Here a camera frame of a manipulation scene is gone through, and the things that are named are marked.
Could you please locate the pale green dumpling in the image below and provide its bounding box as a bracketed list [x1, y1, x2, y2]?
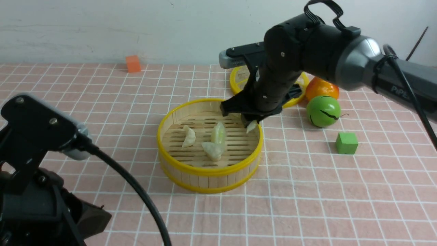
[211, 122, 226, 153]
[245, 120, 258, 134]

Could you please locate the pink checkered tablecloth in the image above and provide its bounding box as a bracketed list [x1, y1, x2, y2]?
[0, 64, 437, 246]

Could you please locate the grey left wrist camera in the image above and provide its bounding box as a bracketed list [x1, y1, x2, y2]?
[60, 123, 93, 161]

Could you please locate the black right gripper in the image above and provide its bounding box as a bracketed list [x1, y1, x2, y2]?
[220, 65, 302, 128]

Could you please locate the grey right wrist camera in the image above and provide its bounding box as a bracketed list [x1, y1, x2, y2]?
[219, 42, 265, 70]

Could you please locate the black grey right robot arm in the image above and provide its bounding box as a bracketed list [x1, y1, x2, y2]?
[220, 14, 414, 121]

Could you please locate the green toy apple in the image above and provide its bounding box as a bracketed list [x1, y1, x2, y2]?
[306, 95, 349, 128]

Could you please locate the bamboo steamer tray yellow rim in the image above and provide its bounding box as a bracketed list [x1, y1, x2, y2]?
[157, 98, 264, 193]

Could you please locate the orange yellow toy pear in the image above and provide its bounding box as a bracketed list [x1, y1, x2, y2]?
[305, 77, 340, 101]

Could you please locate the green foam cube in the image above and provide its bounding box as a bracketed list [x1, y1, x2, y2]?
[335, 132, 358, 155]

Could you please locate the orange foam cube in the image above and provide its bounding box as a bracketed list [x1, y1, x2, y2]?
[125, 55, 142, 73]

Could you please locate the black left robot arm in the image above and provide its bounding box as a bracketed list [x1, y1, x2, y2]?
[1, 93, 263, 246]

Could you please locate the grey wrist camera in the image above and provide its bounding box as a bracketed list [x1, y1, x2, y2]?
[219, 42, 265, 70]
[60, 123, 93, 161]

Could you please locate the woven steamer lid yellow rim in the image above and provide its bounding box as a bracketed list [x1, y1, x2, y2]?
[229, 66, 310, 108]

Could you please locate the cream pleated dumpling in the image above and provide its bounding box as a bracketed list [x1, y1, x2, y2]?
[201, 142, 224, 162]

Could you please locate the black left camera cable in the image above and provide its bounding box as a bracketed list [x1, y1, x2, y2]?
[79, 137, 172, 246]

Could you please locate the white pleated dumpling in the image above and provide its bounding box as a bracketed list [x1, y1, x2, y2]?
[182, 125, 196, 149]

